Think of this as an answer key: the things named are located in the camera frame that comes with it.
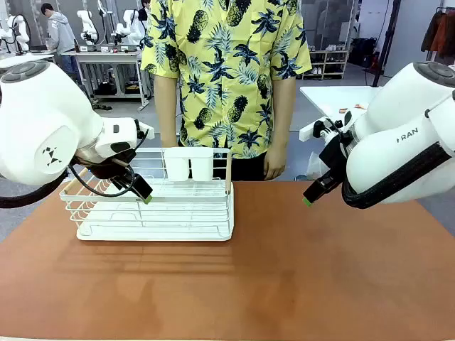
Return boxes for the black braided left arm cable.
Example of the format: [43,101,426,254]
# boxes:
[0,168,72,210]

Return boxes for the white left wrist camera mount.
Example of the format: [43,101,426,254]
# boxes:
[136,119,156,140]

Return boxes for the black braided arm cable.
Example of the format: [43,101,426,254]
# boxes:
[341,141,455,210]
[0,168,72,210]

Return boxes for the clear plastic bag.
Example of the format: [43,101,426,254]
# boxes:
[306,151,326,180]

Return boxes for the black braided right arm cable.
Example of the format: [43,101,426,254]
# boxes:
[341,141,455,210]

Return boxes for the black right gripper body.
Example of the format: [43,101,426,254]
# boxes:
[318,134,353,185]

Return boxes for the clothes rack with garments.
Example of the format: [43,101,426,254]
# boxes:
[421,6,455,65]

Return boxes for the white side table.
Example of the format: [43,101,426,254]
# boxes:
[299,85,383,120]

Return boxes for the wooden shoe shelf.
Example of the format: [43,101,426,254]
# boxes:
[301,49,349,81]

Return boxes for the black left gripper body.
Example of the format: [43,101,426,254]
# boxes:
[88,151,138,190]

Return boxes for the black stand pole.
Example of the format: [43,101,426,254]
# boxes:
[371,0,402,88]

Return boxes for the person's left forearm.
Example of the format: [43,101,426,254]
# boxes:
[268,76,298,153]

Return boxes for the man in grey hoodie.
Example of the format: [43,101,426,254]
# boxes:
[41,2,78,76]

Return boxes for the person's left hand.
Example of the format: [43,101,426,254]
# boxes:
[263,148,288,180]

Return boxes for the white wire dish rack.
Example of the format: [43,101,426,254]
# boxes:
[59,147,235,242]

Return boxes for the white plastic cutlery holder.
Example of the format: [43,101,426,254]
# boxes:
[162,147,215,182]

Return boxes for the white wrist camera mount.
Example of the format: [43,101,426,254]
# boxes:
[136,119,156,140]
[299,115,343,143]

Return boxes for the person's right forearm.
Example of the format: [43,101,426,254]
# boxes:
[153,74,181,148]

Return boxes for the white workbench table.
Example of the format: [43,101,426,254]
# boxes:
[60,49,150,111]

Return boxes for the person's black trousers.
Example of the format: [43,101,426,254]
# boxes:
[213,151,272,182]

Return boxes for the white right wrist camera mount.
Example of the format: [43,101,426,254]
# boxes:
[299,115,343,143]

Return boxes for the person in pineapple shirt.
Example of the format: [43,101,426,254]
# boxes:
[140,0,313,159]

